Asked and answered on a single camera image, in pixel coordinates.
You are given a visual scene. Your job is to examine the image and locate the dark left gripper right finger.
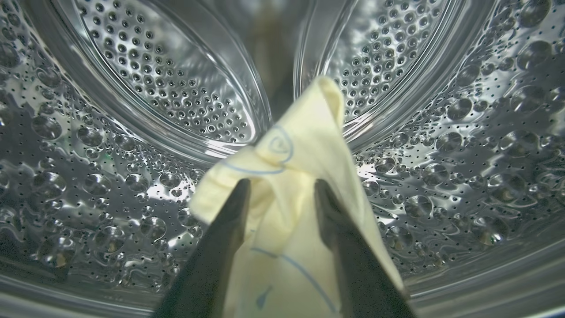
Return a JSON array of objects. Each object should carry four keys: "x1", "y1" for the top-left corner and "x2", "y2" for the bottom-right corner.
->
[{"x1": 314, "y1": 178, "x2": 415, "y2": 318}]

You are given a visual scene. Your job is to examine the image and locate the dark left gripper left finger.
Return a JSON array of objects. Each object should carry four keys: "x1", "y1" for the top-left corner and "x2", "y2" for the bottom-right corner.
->
[{"x1": 152, "y1": 178, "x2": 251, "y2": 318}]

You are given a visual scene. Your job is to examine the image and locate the cream garment blue line print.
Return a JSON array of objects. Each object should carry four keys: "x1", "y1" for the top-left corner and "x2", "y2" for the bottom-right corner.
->
[{"x1": 190, "y1": 76, "x2": 404, "y2": 318}]

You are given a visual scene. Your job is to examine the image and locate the white front-load washing machine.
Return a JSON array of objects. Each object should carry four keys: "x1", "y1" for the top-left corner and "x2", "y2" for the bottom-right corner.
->
[{"x1": 0, "y1": 0, "x2": 565, "y2": 318}]

